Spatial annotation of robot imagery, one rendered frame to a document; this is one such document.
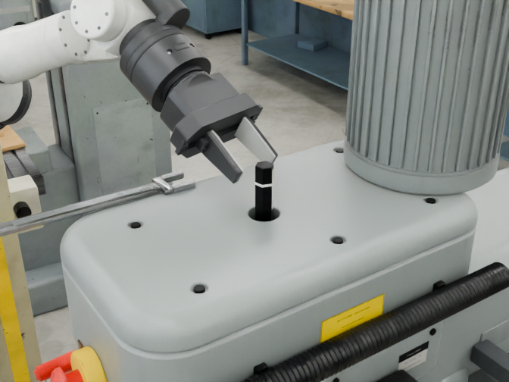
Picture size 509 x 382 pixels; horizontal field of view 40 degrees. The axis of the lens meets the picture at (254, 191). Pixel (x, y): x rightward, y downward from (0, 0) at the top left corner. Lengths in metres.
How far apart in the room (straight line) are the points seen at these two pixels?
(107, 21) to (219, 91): 0.15
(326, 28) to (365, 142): 6.60
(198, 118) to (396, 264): 0.27
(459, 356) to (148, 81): 0.57
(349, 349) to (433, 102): 0.29
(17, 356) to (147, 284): 2.32
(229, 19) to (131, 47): 7.51
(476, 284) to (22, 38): 0.65
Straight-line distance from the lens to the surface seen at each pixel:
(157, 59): 0.82
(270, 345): 0.73
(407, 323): 0.81
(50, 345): 3.66
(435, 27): 0.80
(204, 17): 8.19
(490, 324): 1.07
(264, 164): 0.79
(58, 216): 0.82
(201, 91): 0.81
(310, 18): 7.64
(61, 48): 0.93
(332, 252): 0.75
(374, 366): 0.89
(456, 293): 0.86
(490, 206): 1.15
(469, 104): 0.84
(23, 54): 0.97
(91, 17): 0.86
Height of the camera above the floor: 2.30
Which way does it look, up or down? 28 degrees down
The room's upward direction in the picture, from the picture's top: straight up
